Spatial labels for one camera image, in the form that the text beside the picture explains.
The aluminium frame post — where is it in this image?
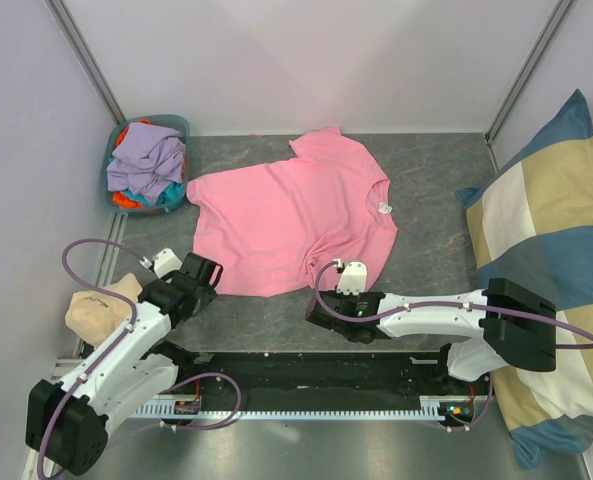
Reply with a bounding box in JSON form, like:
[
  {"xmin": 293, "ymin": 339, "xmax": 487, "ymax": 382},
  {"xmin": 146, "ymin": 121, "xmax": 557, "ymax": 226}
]
[
  {"xmin": 45, "ymin": 0, "xmax": 126, "ymax": 124},
  {"xmin": 484, "ymin": 0, "xmax": 576, "ymax": 147}
]

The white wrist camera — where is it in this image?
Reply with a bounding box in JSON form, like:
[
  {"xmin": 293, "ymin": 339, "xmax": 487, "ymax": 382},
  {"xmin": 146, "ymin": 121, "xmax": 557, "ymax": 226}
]
[
  {"xmin": 334, "ymin": 259, "xmax": 368, "ymax": 295},
  {"xmin": 140, "ymin": 248, "xmax": 182, "ymax": 278}
]

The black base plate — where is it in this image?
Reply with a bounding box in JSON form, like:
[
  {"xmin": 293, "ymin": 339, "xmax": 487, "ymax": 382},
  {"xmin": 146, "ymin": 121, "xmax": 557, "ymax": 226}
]
[{"xmin": 156, "ymin": 344, "xmax": 489, "ymax": 413}]

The teal t shirt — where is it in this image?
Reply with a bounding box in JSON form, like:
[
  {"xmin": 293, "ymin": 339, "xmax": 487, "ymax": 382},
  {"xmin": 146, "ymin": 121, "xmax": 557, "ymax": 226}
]
[{"xmin": 106, "ymin": 155, "xmax": 185, "ymax": 209}]

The right aluminium frame post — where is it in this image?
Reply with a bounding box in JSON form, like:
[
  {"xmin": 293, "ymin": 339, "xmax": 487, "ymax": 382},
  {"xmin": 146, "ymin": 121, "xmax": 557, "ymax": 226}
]
[{"xmin": 484, "ymin": 0, "xmax": 576, "ymax": 147}]

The light blue cable duct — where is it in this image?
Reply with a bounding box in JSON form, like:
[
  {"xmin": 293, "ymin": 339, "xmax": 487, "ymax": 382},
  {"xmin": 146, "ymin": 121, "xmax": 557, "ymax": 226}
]
[{"xmin": 131, "ymin": 397, "xmax": 474, "ymax": 422}]

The orange t shirt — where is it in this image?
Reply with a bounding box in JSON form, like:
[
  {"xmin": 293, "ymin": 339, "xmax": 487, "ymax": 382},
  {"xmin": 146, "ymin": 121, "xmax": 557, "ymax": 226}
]
[{"xmin": 112, "ymin": 125, "xmax": 148, "ymax": 210}]

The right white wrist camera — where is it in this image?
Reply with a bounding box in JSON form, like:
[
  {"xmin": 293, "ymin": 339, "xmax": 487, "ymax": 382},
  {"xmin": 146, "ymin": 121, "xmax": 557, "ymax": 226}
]
[{"xmin": 334, "ymin": 259, "xmax": 368, "ymax": 295}]

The blue cream checked pillow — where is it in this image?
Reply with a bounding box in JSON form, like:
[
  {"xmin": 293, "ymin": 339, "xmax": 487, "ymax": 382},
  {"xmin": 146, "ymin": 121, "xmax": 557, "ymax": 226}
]
[{"xmin": 457, "ymin": 91, "xmax": 593, "ymax": 469}]

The lilac t shirt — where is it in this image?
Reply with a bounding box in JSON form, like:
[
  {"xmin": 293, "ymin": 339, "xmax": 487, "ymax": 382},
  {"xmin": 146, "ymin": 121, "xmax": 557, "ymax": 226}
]
[{"xmin": 106, "ymin": 121, "xmax": 185, "ymax": 206}]

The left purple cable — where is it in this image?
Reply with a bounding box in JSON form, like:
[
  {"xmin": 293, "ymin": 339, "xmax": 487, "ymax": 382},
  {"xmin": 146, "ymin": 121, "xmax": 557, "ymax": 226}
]
[{"xmin": 35, "ymin": 238, "xmax": 150, "ymax": 480}]

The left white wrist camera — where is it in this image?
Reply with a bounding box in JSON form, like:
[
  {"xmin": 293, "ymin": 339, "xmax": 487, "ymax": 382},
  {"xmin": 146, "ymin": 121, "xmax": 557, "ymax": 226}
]
[{"xmin": 140, "ymin": 248, "xmax": 182, "ymax": 278}]

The pink t shirt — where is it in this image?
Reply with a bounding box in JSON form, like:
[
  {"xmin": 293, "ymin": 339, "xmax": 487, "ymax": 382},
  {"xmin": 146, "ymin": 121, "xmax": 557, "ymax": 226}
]
[{"xmin": 187, "ymin": 127, "xmax": 398, "ymax": 297}]

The teal plastic laundry basket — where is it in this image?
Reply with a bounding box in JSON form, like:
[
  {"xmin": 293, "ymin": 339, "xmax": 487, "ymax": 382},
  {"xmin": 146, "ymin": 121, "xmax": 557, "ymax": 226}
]
[{"xmin": 100, "ymin": 114, "xmax": 189, "ymax": 215}]

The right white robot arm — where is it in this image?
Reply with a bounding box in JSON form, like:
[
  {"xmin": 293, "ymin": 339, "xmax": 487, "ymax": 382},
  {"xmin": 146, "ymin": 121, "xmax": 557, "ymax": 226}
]
[{"xmin": 305, "ymin": 278, "xmax": 556, "ymax": 394}]

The left aluminium frame post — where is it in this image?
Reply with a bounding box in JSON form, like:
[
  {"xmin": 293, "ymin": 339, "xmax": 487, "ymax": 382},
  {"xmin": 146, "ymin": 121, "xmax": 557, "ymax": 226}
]
[{"xmin": 45, "ymin": 0, "xmax": 126, "ymax": 124}]

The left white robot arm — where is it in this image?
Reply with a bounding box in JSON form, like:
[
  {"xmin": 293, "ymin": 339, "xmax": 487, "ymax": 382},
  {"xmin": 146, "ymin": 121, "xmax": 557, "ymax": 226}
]
[{"xmin": 25, "ymin": 253, "xmax": 223, "ymax": 479}]

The beige cloth bag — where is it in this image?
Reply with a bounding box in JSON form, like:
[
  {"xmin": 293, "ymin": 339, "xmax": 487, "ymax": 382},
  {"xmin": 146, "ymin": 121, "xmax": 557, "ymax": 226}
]
[{"xmin": 65, "ymin": 290, "xmax": 131, "ymax": 347}]

